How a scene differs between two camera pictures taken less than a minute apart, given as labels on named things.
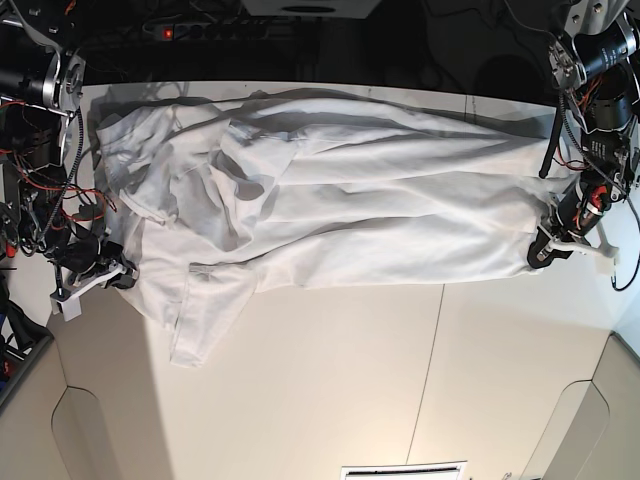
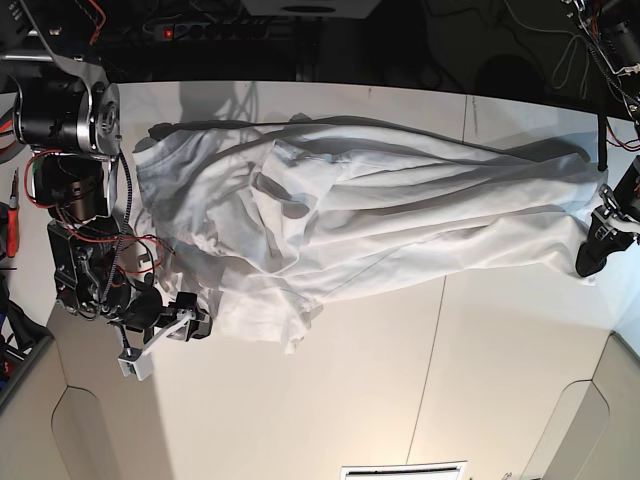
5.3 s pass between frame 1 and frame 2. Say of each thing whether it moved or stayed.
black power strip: stayed
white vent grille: stayed
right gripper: moved
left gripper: moved
